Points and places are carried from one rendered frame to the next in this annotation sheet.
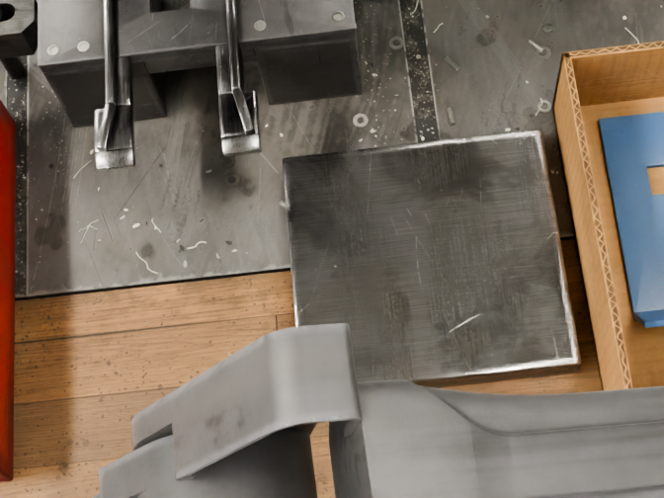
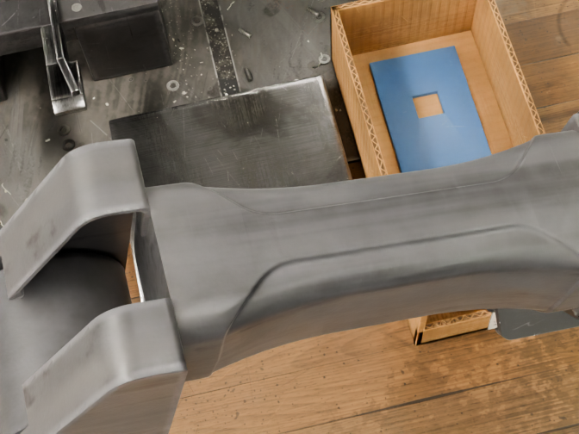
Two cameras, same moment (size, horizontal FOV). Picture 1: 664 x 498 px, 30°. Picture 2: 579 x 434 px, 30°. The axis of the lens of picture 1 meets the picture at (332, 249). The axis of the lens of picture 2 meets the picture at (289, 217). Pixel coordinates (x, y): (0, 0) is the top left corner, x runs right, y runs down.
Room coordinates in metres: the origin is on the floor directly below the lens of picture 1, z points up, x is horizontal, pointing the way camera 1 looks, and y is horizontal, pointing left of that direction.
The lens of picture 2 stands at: (-0.09, -0.01, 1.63)
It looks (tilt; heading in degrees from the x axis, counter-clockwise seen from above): 65 degrees down; 347
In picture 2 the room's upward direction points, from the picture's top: 5 degrees counter-clockwise
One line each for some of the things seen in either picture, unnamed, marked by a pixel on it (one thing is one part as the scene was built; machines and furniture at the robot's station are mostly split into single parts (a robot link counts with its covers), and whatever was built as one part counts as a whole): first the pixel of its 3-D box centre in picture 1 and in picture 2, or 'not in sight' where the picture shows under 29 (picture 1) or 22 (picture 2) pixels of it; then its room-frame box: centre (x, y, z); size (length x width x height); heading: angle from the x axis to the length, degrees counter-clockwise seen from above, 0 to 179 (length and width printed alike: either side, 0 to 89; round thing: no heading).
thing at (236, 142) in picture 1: (238, 99); (63, 68); (0.38, 0.04, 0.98); 0.07 x 0.02 x 0.01; 175
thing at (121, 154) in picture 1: (114, 114); not in sight; (0.39, 0.11, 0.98); 0.07 x 0.02 x 0.01; 175
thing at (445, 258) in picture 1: (425, 262); (238, 191); (0.28, -0.06, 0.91); 0.17 x 0.16 x 0.02; 85
